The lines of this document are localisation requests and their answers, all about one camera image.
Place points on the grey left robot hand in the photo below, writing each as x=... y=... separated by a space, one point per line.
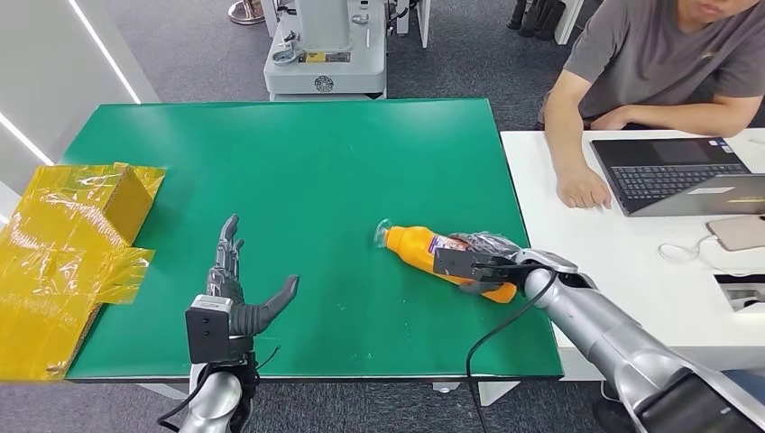
x=236 y=314

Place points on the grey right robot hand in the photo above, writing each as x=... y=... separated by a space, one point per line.
x=490 y=242

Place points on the orange detergent bottle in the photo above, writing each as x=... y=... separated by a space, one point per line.
x=415 y=245

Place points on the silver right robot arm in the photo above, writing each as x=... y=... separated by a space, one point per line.
x=615 y=340

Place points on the white table foot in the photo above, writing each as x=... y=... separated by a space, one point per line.
x=499 y=391
x=173 y=391

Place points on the person's right hand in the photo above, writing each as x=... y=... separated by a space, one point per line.
x=581 y=190

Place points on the person's hand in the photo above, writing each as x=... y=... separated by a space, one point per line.
x=609 y=121
x=581 y=190

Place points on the person's left hand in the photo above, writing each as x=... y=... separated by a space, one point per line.
x=609 y=121

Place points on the yellow taped cardboard box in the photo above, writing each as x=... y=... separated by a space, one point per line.
x=54 y=257

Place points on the dark grey laptop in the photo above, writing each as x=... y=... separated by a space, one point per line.
x=669 y=176

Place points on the white furniture panel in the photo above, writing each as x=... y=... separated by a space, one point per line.
x=423 y=21
x=568 y=21

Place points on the white machine base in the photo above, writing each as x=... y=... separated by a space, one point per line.
x=326 y=74

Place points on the person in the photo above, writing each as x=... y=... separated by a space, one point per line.
x=645 y=60

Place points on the rose gold phone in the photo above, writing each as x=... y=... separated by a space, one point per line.
x=741 y=233

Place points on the white device with black slot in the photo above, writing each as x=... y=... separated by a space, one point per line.
x=744 y=293

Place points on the chrome round stand base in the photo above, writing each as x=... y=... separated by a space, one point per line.
x=245 y=13

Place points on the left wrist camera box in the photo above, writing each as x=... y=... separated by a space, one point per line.
x=209 y=330

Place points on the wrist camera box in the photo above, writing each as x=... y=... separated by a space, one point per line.
x=460 y=263
x=209 y=330

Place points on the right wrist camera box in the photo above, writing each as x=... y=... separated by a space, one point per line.
x=460 y=263

